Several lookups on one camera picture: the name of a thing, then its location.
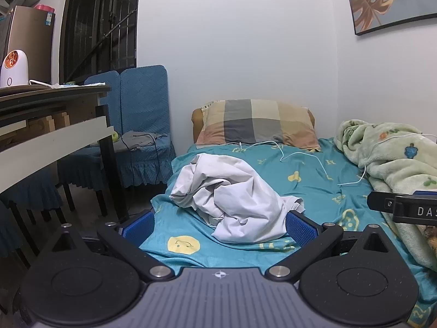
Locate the brown furry object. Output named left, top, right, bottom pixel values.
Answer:
left=423, top=225, right=437, bottom=247

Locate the teal patterned bed sheet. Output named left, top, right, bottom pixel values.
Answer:
left=138, top=137, right=437, bottom=328

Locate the white shirt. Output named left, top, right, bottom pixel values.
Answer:
left=170, top=153, right=305, bottom=244

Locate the brown cushion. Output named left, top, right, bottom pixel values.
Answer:
left=192, top=107, right=315, bottom=144

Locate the leaf wall picture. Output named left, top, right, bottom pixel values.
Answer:
left=342, top=0, right=437, bottom=37

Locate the grey cloth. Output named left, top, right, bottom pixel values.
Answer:
left=114, top=131, right=168, bottom=153

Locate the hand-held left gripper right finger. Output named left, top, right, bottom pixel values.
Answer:
left=265, top=211, right=388, bottom=282

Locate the white humidifier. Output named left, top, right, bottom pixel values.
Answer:
left=0, top=50, right=28, bottom=88

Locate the dark barred window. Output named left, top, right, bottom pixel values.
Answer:
left=59, top=0, right=141, bottom=84

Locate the wooden desk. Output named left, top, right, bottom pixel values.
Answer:
left=0, top=84, right=130, bottom=222

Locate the black cable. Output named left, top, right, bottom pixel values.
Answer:
left=125, top=133, right=161, bottom=185

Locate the white charging cable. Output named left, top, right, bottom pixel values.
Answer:
left=234, top=131, right=437, bottom=187

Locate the blue covered chair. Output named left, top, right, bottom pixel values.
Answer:
left=113, top=65, right=176, bottom=188
left=56, top=71, right=122, bottom=212
left=0, top=171, right=67, bottom=270

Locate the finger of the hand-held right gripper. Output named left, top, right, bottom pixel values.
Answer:
left=367, top=191, right=398, bottom=212

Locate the plaid pillow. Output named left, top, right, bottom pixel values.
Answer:
left=196, top=99, right=323, bottom=153

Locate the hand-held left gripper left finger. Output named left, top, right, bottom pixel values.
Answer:
left=51, top=211, right=175, bottom=282

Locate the gold refrigerator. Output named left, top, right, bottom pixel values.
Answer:
left=0, top=6, right=56, bottom=84

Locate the green fleece blanket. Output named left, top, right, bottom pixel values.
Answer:
left=335, top=119, right=437, bottom=274

